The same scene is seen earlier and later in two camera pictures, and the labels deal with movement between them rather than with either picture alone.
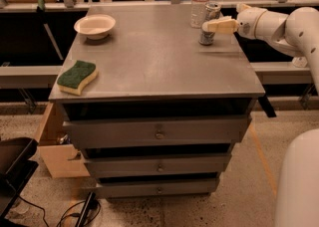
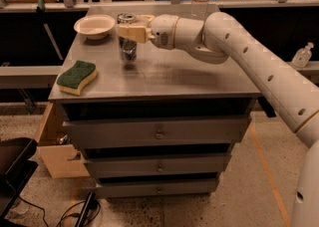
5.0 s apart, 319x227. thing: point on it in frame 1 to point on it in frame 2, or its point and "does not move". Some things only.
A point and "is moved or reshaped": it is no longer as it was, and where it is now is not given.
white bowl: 95,26 does not move
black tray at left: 16,169 does not move
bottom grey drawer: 154,187 does not move
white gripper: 249,22 to 164,31
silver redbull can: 212,12 is moved or reshaped
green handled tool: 41,7 does not move
